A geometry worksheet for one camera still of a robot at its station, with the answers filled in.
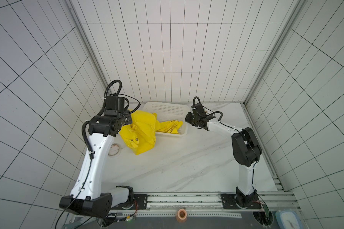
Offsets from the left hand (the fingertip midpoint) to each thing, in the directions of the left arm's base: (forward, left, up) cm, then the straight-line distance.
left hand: (122, 121), depth 69 cm
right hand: (+20, -35, -20) cm, 45 cm away
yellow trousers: (-2, -8, -9) cm, 12 cm away
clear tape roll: (-1, +13, -31) cm, 34 cm away
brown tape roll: (-37, -29, -19) cm, 51 cm away
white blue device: (-38, -80, -27) cm, 93 cm away
